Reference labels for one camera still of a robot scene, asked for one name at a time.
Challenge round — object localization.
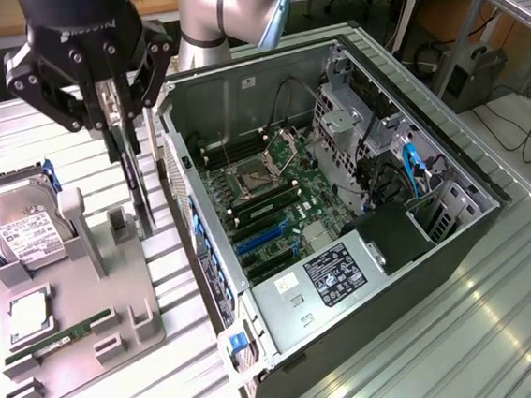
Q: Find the CPU socket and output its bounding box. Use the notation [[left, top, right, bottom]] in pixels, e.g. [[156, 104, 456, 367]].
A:
[[227, 153, 279, 202]]

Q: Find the thin locking lever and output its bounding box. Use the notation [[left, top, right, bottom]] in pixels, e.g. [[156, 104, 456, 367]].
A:
[[221, 141, 237, 179]]

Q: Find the dark grey box device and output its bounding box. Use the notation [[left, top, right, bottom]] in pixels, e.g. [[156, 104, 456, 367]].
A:
[[436, 40, 515, 116]]

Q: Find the blue case latch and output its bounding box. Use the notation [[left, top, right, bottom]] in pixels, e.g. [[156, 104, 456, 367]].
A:
[[226, 332, 249, 354]]

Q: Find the grey parts rack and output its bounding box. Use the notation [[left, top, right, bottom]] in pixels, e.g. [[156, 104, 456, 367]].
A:
[[0, 178, 176, 398]]

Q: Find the black plastic fan shroud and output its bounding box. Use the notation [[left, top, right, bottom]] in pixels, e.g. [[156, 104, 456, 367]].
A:
[[335, 199, 439, 283]]

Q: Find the metal socket cover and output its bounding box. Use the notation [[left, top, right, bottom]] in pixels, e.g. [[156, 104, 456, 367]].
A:
[[260, 126, 301, 164]]

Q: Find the silver chipset heatsink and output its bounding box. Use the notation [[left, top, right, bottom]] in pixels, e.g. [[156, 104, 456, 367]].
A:
[[302, 219, 342, 249]]

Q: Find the grey power supply unit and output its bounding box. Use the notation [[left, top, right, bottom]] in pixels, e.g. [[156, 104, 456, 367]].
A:
[[244, 226, 404, 357]]

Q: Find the black floor cable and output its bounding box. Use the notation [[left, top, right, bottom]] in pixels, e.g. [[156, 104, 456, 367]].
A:
[[468, 81, 531, 161]]

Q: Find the black expansion slot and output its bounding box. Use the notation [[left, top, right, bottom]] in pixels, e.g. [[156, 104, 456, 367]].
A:
[[243, 245, 309, 282]]

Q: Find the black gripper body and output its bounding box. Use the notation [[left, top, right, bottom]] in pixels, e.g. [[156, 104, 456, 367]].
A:
[[19, 0, 151, 91]]

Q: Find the blue expansion slot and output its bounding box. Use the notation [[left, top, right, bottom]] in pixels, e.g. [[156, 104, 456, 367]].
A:
[[230, 220, 301, 260]]

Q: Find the green RAM stick with label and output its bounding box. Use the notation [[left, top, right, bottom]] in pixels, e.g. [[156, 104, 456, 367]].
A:
[[223, 182, 305, 228]]

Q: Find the black RAM slot bank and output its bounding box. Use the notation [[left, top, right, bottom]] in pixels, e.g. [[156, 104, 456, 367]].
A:
[[197, 129, 273, 172]]

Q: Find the aluminium frame table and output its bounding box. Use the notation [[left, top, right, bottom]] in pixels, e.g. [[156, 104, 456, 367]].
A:
[[423, 0, 531, 113]]

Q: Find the blue flat wire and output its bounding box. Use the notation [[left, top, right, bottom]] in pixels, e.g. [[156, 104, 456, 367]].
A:
[[399, 138, 436, 201]]

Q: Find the open grey PC case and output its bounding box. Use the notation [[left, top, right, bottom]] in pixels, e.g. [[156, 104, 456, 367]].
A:
[[143, 5, 531, 398]]

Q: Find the green motherboard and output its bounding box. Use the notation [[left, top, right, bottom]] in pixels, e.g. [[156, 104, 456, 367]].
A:
[[183, 112, 378, 294]]

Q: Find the metal disk bay cage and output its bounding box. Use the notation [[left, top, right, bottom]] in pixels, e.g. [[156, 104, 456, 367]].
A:
[[309, 74, 382, 204]]

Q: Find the silver hard disk blue bracket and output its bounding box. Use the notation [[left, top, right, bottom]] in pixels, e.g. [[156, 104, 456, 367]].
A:
[[0, 155, 75, 276]]

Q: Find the black graphics card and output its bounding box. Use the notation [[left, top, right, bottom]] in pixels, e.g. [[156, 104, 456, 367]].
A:
[[96, 77, 158, 243]]

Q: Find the black wire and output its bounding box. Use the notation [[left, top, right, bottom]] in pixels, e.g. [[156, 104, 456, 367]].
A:
[[266, 72, 326, 130]]

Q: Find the silver CPU chip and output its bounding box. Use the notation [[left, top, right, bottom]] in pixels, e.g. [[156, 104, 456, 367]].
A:
[[5, 291, 58, 347]]

